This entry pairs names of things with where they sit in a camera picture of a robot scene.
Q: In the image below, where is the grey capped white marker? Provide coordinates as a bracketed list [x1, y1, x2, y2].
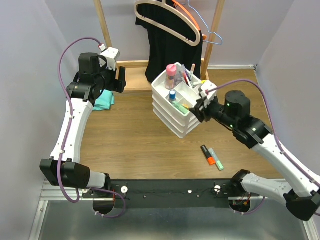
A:
[181, 64, 194, 89]

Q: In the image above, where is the black hanging garment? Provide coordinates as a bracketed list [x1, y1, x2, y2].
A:
[135, 4, 203, 83]

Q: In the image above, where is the red clear pen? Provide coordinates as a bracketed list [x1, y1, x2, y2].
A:
[182, 72, 190, 87]

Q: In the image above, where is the grey green highlighter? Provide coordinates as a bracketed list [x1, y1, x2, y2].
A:
[208, 148, 224, 171]

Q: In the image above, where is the pink capped white marker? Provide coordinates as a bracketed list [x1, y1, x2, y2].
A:
[185, 73, 193, 89]

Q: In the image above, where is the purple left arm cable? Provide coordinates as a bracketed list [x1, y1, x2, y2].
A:
[56, 37, 128, 219]

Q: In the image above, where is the blue grey glue stick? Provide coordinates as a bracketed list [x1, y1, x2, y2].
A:
[168, 90, 177, 103]

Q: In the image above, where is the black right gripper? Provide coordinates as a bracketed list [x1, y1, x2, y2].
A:
[188, 94, 237, 129]

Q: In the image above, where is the wooden clothes rack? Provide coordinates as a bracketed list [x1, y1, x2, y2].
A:
[93, 0, 225, 93]

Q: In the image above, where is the orange plastic hanger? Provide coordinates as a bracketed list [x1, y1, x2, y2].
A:
[172, 0, 201, 31]

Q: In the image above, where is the clear round clip jar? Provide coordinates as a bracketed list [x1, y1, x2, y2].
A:
[174, 72, 181, 86]

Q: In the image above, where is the white drawer organizer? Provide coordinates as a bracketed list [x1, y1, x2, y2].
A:
[151, 70, 201, 139]

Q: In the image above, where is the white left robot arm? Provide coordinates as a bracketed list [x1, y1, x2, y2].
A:
[39, 47, 126, 198]

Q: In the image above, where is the blue wire hanger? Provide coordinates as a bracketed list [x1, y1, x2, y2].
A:
[182, 0, 224, 46]

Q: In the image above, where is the black orange highlighter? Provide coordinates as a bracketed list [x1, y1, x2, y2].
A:
[200, 145, 216, 166]

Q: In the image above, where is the small green highlighter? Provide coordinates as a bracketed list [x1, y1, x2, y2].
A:
[171, 101, 189, 115]

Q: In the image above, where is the teal folded cloth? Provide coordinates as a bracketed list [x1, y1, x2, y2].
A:
[93, 90, 115, 111]

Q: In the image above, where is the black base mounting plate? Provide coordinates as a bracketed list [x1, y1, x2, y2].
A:
[82, 178, 258, 214]

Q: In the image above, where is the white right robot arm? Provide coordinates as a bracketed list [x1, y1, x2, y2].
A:
[190, 90, 320, 222]

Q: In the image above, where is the peach capped white marker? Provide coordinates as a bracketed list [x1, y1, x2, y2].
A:
[189, 63, 196, 81]

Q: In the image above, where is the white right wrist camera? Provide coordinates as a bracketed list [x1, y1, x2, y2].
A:
[198, 80, 217, 108]

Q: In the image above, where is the pink capped clear bottle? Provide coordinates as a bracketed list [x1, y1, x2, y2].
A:
[165, 64, 177, 90]

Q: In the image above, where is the beige wooden hanger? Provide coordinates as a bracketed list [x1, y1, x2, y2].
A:
[134, 0, 202, 47]

